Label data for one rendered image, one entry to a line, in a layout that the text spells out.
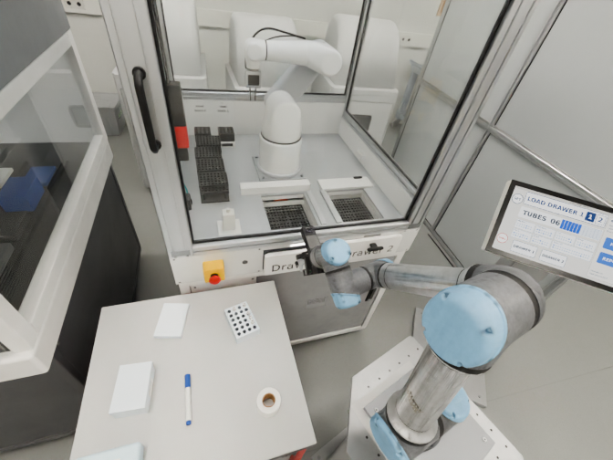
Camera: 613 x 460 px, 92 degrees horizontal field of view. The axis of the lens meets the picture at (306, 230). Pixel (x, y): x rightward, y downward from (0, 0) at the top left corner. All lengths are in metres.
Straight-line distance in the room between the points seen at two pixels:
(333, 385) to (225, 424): 0.98
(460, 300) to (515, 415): 1.84
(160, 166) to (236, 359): 0.64
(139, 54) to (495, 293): 0.80
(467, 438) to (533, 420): 1.22
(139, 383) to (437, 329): 0.83
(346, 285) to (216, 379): 0.51
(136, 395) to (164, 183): 0.59
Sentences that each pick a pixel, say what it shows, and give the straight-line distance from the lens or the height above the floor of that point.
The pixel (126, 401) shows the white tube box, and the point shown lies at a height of 0.81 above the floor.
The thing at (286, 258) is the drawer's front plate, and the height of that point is 0.90.
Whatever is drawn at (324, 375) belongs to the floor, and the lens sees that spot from 1.92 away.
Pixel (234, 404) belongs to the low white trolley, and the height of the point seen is 0.76.
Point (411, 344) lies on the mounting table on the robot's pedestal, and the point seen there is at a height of 0.76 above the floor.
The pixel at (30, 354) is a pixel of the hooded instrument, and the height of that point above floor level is 0.90.
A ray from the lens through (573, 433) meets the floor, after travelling 2.52.
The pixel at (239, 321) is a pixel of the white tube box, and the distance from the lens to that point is 1.12.
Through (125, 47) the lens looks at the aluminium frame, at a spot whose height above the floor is 1.58.
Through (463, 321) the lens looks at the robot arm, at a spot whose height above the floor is 1.39.
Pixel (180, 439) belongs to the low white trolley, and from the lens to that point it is 1.05.
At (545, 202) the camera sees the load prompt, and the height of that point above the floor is 1.16.
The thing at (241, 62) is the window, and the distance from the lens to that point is 0.80.
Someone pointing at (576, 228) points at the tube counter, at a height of 1.11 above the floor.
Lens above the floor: 1.76
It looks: 42 degrees down
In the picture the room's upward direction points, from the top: 10 degrees clockwise
